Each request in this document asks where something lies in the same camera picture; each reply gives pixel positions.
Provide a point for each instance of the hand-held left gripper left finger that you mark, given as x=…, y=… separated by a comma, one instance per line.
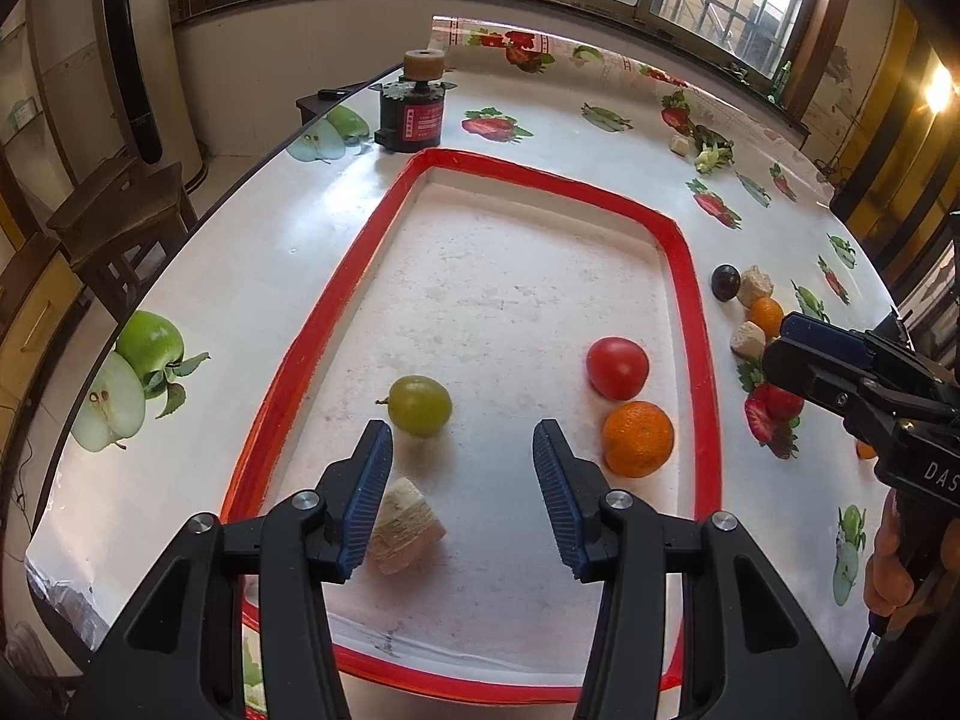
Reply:
x=373, y=495

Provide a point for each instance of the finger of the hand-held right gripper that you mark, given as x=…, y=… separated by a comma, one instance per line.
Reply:
x=810, y=375
x=814, y=330

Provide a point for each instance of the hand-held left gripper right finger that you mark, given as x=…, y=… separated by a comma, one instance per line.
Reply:
x=555, y=495

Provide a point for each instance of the small orange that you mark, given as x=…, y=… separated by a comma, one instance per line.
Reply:
x=766, y=315
x=866, y=451

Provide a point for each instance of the large orange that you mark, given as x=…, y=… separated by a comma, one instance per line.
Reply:
x=637, y=439

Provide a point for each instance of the dark purple plum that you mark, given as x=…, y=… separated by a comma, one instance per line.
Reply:
x=725, y=281

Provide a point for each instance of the green grape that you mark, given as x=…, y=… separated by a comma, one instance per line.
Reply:
x=420, y=405

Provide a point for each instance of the red tomato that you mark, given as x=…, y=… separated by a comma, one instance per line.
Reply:
x=616, y=367

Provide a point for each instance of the red-rimmed white tray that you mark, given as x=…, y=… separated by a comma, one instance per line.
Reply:
x=487, y=300

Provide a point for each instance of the person's right hand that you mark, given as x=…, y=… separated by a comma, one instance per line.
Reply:
x=883, y=570

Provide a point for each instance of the green leafy vegetable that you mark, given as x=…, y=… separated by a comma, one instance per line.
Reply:
x=712, y=154

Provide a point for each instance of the yellow wooden door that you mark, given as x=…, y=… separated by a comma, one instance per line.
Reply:
x=892, y=135

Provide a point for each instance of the green bottle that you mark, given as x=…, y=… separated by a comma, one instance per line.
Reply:
x=782, y=82

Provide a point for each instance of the fruit print tablecloth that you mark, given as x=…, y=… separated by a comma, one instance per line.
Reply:
x=247, y=277

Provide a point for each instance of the dark wooden chair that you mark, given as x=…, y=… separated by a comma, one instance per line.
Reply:
x=112, y=232

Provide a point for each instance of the yellow wooden shelf unit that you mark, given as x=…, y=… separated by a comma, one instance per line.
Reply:
x=30, y=330

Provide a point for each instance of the black jar with red label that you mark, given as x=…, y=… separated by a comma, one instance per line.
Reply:
x=409, y=116

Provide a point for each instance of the dark wooden side table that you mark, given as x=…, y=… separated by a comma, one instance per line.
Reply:
x=311, y=111

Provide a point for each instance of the black remote control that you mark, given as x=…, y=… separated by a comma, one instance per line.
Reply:
x=334, y=94

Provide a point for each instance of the tan round cork lid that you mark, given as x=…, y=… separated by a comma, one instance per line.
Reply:
x=424, y=64

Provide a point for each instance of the white standing air conditioner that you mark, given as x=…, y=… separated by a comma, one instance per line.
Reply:
x=139, y=52

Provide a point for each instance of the green and white box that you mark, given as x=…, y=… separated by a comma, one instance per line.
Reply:
x=19, y=114

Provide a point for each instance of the wall lamp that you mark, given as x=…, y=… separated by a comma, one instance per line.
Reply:
x=937, y=90

